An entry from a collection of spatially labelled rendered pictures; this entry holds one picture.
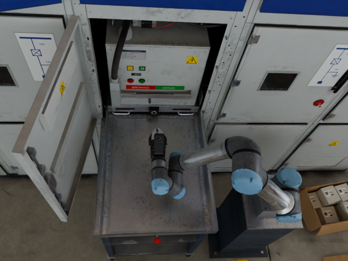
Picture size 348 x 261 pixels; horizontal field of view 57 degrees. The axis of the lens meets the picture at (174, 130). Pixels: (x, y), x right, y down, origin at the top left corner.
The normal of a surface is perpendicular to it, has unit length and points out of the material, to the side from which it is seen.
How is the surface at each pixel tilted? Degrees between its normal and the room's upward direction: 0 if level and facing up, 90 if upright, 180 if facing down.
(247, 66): 90
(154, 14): 90
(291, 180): 8
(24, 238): 0
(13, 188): 0
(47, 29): 90
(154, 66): 90
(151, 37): 0
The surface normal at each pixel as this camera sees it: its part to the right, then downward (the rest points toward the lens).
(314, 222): -0.92, -0.01
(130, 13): 0.06, 0.86
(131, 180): 0.11, -0.51
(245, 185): -0.18, 0.77
